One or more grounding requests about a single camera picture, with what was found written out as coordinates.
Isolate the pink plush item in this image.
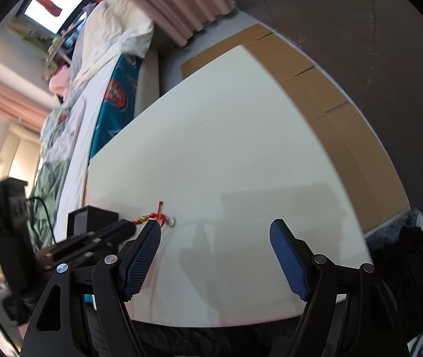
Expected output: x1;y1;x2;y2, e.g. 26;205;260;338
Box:
48;65;71;97

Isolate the red string charm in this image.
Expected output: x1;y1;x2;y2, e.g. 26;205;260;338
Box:
132;201;176;227

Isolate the white low table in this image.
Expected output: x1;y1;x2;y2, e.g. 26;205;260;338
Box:
86;46;370;327

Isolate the flattened cardboard sheet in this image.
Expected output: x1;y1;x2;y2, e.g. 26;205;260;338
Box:
181;24;409;233

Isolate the green striped garment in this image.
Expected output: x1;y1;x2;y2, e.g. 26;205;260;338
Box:
27;159;70;250

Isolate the bed with white blanket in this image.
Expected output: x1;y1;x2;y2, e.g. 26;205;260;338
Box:
28;0;161;253

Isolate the pale patterned garment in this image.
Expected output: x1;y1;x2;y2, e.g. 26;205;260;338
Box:
40;95;85;163

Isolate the white duvet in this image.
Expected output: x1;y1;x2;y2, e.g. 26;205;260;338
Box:
73;0;154;87

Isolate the orange hanging garment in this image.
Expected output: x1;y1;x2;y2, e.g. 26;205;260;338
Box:
35;0;62;17

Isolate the black jewelry box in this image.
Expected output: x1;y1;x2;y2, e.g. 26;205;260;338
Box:
67;206;118;238

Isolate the pink curtain left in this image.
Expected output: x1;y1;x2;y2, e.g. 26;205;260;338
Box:
0;82;49;132

